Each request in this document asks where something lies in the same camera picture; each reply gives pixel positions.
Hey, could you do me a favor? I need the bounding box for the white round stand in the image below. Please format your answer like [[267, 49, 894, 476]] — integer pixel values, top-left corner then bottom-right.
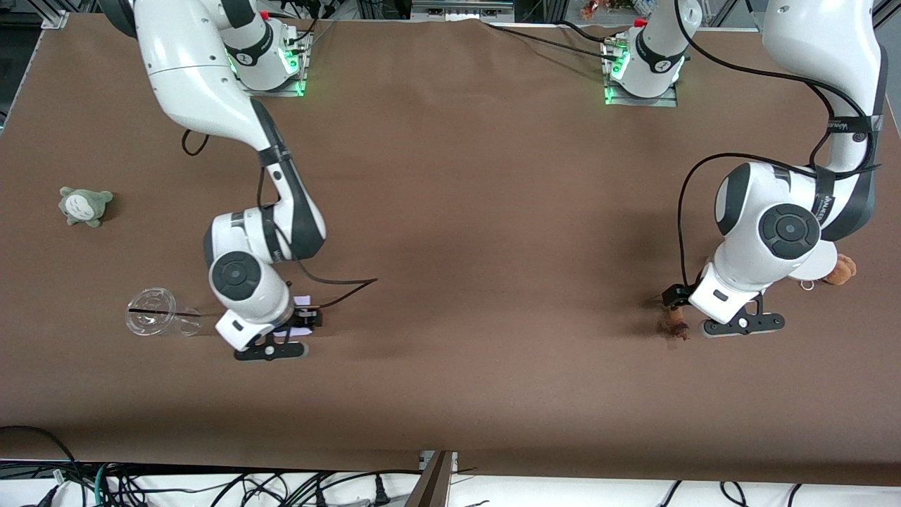
[[785, 241, 839, 286]]

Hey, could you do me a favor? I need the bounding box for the brown lion statue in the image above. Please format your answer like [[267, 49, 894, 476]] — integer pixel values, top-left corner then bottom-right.
[[658, 308, 692, 343]]

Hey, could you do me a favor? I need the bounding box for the brown table cover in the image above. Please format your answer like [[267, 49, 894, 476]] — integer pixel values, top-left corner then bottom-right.
[[0, 14, 901, 487]]

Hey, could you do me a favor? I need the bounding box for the brown bear plush keychain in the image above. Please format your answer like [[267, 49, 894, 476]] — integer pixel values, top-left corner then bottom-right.
[[801, 253, 858, 291]]

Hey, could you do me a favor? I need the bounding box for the grey green plush toy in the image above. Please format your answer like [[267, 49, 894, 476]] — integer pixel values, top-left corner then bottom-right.
[[58, 186, 114, 228]]

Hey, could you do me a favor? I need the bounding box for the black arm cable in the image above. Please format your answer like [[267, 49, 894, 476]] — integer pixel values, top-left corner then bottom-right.
[[181, 130, 379, 308], [674, 0, 882, 291]]

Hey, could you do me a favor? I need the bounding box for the clear plastic cup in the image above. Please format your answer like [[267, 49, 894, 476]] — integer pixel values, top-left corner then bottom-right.
[[125, 287, 205, 337]]

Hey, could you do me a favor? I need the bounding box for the aluminium frame rail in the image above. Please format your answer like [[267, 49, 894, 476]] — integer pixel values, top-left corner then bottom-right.
[[412, 0, 515, 20]]

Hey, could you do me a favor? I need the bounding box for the grey metal mount post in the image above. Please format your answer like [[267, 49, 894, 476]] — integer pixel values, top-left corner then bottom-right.
[[405, 451, 460, 507]]

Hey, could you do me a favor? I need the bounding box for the thick black floor cable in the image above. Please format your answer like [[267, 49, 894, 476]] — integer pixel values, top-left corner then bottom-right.
[[0, 425, 80, 488]]

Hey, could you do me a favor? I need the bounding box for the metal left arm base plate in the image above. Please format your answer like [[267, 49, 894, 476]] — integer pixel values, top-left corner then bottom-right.
[[604, 39, 679, 108]]

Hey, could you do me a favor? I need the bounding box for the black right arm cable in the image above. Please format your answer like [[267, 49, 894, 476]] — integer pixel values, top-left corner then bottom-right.
[[181, 130, 379, 308]]

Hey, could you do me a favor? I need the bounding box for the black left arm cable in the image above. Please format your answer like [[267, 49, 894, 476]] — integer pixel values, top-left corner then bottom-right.
[[674, 0, 882, 291]]

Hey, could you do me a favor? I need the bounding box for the black cable on table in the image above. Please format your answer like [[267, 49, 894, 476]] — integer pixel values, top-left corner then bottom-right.
[[482, 21, 622, 60]]

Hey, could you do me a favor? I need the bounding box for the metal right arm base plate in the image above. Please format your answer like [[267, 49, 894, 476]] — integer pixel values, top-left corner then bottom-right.
[[232, 32, 310, 98]]

